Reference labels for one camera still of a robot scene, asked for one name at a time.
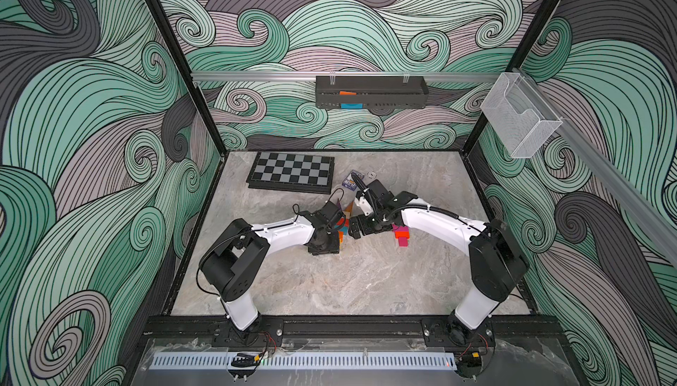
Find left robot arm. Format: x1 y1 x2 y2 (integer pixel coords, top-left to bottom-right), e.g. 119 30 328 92
199 211 344 331

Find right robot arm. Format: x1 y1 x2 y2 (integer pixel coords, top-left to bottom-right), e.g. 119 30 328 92
349 174 529 341

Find blue playing card box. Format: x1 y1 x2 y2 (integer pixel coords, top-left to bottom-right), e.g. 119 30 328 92
341 171 357 191

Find black grey chessboard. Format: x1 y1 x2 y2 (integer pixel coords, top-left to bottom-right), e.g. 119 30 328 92
246 152 334 195

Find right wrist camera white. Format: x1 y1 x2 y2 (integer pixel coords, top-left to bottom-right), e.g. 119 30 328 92
350 173 394 216

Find white slotted cable duct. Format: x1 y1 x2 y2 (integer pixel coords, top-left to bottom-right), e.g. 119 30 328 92
149 351 457 371

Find black wall tray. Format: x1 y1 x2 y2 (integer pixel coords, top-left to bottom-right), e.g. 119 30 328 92
315 76 429 114

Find clear plastic wall box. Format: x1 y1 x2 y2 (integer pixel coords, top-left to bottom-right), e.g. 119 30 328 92
481 71 562 159

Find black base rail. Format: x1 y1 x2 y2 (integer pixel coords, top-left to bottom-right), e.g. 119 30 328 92
137 315 567 351

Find aluminium back rail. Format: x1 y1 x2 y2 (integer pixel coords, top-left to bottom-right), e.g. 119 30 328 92
191 70 501 83

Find aluminium rail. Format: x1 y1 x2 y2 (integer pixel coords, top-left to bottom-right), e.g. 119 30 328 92
191 70 501 83
511 68 676 265

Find aluminium right rail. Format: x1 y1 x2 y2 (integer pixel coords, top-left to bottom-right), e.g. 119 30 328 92
511 68 676 265

